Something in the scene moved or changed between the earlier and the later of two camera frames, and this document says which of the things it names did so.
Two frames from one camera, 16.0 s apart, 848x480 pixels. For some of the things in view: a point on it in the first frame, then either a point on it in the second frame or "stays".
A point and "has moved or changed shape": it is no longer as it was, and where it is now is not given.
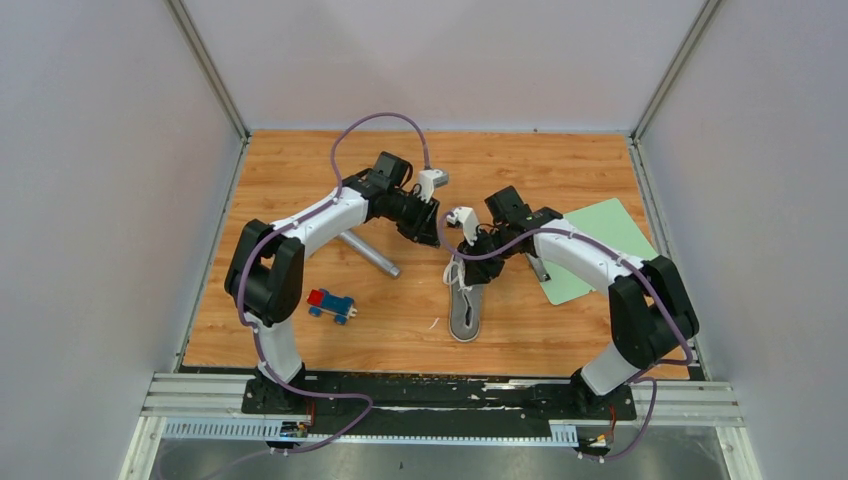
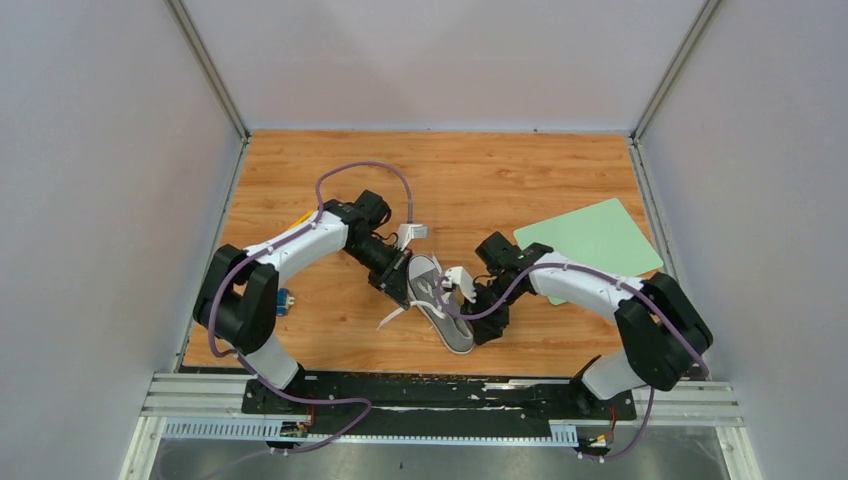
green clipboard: (607, 221) stays
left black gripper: (423, 228) to (393, 278)
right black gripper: (478, 271) to (490, 327)
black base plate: (441, 405) stays
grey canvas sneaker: (465, 303) has moved or changed shape
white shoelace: (453, 271) has moved or changed shape
